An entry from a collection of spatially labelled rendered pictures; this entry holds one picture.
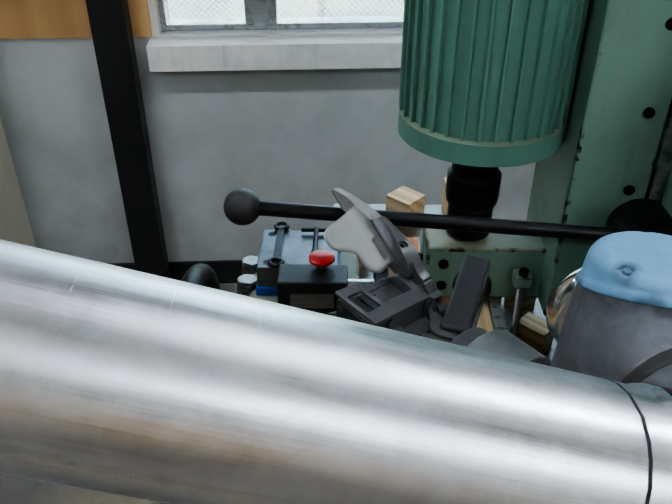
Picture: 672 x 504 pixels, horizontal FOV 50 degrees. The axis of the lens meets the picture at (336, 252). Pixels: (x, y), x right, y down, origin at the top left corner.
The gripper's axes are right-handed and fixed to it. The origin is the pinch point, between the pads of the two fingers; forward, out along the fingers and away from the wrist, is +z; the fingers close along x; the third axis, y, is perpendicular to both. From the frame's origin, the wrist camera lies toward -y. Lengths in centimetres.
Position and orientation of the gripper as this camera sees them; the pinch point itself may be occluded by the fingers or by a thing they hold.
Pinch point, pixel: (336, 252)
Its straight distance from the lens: 72.6
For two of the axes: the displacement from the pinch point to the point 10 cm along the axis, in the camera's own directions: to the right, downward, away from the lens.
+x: -0.4, 8.3, 5.6
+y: -7.8, 3.3, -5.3
